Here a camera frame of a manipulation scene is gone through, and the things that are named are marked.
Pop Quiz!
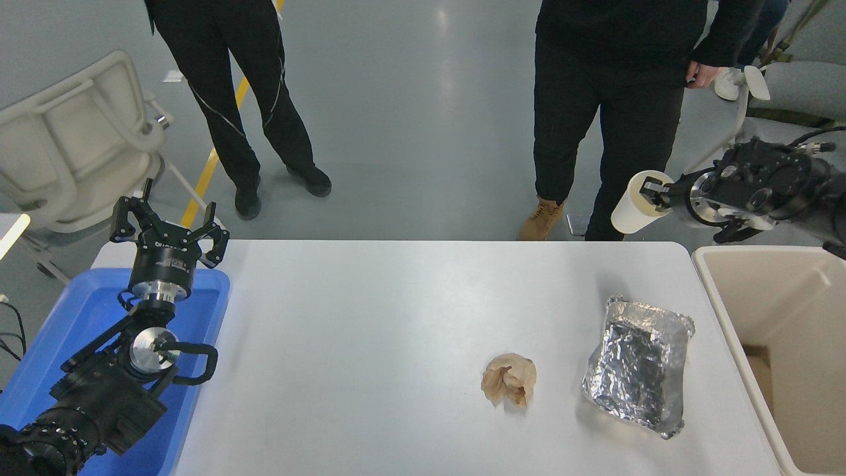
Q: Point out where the folded white plastic chair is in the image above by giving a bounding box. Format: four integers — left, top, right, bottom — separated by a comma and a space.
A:
0, 50, 224, 285

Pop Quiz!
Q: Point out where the grey office chair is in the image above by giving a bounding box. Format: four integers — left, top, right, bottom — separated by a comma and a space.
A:
684, 59, 846, 175

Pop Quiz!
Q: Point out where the thin black cable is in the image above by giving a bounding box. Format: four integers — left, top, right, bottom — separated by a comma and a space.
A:
0, 294, 28, 363

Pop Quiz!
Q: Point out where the large pale plastic bin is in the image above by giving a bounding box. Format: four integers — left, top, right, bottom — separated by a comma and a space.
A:
691, 246, 846, 476

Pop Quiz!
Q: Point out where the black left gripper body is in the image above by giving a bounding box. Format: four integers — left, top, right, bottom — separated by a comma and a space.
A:
129, 226, 203, 286

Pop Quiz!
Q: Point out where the crumpled tan paper ball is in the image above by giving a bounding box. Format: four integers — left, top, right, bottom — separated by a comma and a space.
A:
481, 353, 537, 408

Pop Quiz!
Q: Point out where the person with white shoes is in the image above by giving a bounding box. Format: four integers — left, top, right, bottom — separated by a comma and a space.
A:
713, 0, 791, 102

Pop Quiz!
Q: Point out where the person's left hand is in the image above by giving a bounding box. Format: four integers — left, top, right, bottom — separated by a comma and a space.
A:
685, 61, 722, 89

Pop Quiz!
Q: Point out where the person with tan boots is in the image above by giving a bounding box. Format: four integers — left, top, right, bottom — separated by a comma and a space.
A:
518, 0, 767, 242

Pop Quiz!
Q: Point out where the white paper cup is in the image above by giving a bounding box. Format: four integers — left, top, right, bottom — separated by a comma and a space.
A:
611, 170, 675, 235

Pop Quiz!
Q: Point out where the person with striped trousers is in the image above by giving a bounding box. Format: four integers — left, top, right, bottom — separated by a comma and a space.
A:
143, 0, 332, 220

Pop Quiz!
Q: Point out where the silver foil tray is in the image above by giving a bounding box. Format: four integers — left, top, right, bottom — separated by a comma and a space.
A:
582, 295, 697, 440

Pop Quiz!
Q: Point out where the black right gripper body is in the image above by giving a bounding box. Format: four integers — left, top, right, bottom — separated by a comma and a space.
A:
663, 170, 699, 215

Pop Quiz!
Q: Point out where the blue plastic tray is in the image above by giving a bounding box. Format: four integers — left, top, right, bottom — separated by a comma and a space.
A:
0, 266, 231, 476

